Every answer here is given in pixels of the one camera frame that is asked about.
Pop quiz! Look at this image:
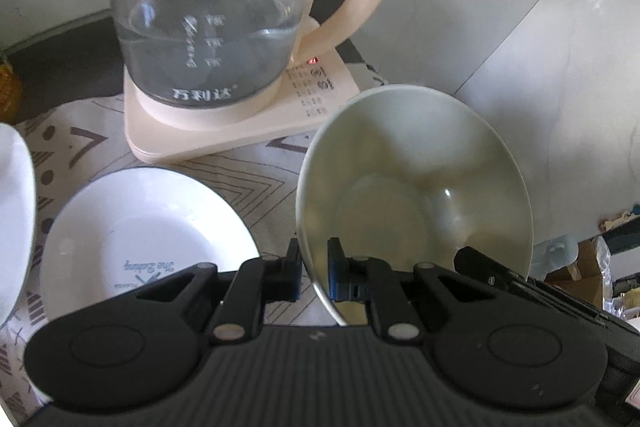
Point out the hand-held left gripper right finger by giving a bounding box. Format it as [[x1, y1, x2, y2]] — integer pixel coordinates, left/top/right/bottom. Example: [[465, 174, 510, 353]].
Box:
[[326, 237, 501, 342]]

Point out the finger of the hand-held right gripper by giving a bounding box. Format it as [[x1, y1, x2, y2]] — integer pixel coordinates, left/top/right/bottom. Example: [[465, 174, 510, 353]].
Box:
[[454, 246, 511, 292]]

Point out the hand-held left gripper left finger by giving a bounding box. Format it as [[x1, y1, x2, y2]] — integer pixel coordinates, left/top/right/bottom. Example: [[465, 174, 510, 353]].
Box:
[[134, 237, 304, 348]]

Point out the white ceramic bowl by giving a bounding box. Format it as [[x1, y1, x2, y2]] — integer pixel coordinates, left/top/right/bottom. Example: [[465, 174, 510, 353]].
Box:
[[295, 84, 535, 327]]

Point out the white plate with blue print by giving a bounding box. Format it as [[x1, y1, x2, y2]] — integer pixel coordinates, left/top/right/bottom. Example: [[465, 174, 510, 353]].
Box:
[[39, 167, 262, 323]]

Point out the plain white plate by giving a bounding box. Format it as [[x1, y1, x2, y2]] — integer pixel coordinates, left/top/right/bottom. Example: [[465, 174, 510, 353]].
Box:
[[0, 123, 37, 328]]

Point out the cardboard box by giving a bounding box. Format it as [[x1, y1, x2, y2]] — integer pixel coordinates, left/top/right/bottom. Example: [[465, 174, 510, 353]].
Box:
[[544, 234, 621, 303]]

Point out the clear plastic container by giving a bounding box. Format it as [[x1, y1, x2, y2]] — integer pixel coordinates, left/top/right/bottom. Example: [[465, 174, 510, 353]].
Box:
[[530, 237, 581, 280]]

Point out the patterned white tablecloth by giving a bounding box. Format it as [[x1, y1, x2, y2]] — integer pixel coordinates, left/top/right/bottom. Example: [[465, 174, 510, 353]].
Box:
[[0, 97, 351, 427]]

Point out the cream kettle heating base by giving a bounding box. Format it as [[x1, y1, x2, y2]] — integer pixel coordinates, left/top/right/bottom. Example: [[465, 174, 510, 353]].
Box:
[[122, 14, 362, 165]]

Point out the glass electric kettle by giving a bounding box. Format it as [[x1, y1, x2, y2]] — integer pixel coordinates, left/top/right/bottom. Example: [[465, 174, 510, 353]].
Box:
[[91, 0, 396, 104]]

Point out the orange juice bottle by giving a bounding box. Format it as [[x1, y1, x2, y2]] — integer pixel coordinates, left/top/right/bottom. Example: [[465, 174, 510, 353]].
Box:
[[0, 52, 23, 124]]

